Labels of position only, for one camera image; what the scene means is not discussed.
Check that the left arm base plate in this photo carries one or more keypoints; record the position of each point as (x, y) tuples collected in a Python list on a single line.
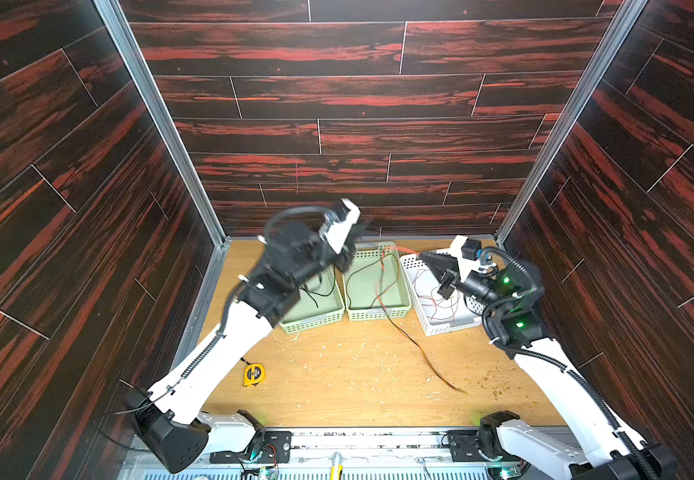
[(271, 447)]

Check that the left green basket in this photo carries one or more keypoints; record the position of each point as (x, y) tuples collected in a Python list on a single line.
[(320, 304)]

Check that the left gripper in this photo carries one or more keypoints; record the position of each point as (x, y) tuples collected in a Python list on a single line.
[(340, 252)]

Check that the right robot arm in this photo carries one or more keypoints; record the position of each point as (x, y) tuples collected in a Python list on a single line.
[(508, 289)]

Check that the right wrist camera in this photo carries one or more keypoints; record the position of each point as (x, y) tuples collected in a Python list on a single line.
[(466, 251)]

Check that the white basket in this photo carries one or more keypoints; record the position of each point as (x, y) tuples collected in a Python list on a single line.
[(437, 315)]

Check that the yellow tape measure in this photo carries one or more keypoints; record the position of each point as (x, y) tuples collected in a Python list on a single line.
[(253, 373)]

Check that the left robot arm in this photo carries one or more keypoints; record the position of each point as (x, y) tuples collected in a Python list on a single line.
[(168, 416)]

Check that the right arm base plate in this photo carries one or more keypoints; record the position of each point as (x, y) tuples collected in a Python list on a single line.
[(466, 446)]

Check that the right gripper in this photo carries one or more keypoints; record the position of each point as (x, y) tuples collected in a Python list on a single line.
[(454, 276)]

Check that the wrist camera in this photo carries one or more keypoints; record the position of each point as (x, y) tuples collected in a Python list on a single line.
[(466, 251), (339, 223)]

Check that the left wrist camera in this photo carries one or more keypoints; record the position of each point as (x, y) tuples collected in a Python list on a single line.
[(339, 223)]

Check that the middle green basket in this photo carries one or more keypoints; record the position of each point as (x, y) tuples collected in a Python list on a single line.
[(374, 286)]

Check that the green basket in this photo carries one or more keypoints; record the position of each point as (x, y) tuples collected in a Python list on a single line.
[(320, 304), (374, 286)]

